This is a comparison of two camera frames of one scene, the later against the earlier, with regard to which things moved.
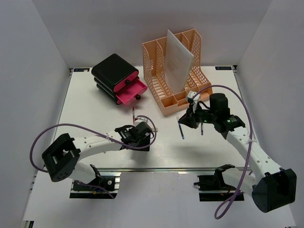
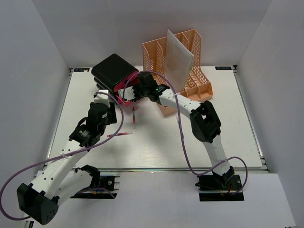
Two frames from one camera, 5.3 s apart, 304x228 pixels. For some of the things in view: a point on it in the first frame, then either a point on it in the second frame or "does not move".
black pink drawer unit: (118, 80) does not move
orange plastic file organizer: (154, 60) does not move
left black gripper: (146, 140) -> (111, 111)
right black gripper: (189, 119) -> (137, 98)
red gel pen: (133, 114) does not move
